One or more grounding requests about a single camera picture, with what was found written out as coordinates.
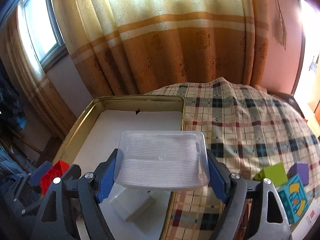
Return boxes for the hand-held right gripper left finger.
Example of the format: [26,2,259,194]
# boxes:
[30,149,119,240]

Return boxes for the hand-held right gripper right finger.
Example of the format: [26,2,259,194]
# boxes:
[206,149,293,240]

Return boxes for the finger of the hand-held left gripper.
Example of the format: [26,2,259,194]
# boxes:
[12,161,53,216]

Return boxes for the red building block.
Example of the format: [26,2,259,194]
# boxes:
[40,160,69,195]

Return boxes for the clear plastic tray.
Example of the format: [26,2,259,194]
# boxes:
[113,131,210,189]

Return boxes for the gold metal tin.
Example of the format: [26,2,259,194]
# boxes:
[51,95,186,240]

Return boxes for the blue printed building block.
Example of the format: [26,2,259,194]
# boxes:
[277,174,312,224]

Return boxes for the wooden chair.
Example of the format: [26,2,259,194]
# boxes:
[12,127,63,168]

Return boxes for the blue cloth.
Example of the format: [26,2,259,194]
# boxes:
[0,140,33,180]

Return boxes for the white foam block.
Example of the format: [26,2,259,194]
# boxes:
[110,189,154,222]

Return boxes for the green building block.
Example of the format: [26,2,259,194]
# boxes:
[254,162,288,188]

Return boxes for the plaid blanket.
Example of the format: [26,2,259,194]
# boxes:
[144,77,320,240]

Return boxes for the dark hanging clothes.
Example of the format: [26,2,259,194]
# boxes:
[0,65,28,140]

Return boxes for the purple building block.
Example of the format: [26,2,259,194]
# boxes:
[287,162,309,187]

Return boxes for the narrow orange patterned curtain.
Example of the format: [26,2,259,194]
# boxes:
[0,7,77,140]

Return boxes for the white paper sheet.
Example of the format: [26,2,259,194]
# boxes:
[290,197,320,240]

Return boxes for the dark patterned cushion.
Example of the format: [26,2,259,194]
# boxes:
[275,92,308,120]

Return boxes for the window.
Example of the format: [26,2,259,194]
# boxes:
[17,0,68,69]

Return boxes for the wide orange patterned curtain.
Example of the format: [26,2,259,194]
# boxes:
[51,0,269,97]

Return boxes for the brown wall tassel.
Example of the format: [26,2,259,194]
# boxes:
[271,0,288,50]

